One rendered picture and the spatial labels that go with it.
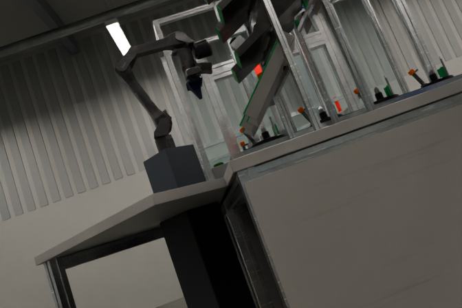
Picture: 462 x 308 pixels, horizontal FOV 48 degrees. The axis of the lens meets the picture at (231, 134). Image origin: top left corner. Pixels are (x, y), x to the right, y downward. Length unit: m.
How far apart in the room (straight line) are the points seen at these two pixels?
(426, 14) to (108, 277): 8.21
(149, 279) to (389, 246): 9.02
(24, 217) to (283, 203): 9.71
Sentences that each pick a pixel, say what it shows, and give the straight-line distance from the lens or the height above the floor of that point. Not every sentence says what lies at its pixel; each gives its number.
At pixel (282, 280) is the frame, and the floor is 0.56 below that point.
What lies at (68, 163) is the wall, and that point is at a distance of 10.61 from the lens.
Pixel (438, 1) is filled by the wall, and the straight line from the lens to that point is 11.90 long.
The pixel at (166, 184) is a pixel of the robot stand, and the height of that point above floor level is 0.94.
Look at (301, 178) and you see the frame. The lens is 1.24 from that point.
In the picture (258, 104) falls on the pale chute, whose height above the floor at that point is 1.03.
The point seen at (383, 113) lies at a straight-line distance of 1.33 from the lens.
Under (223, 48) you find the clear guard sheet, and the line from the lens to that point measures 3.55.
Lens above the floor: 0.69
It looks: 11 degrees up
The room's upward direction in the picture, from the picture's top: 20 degrees counter-clockwise
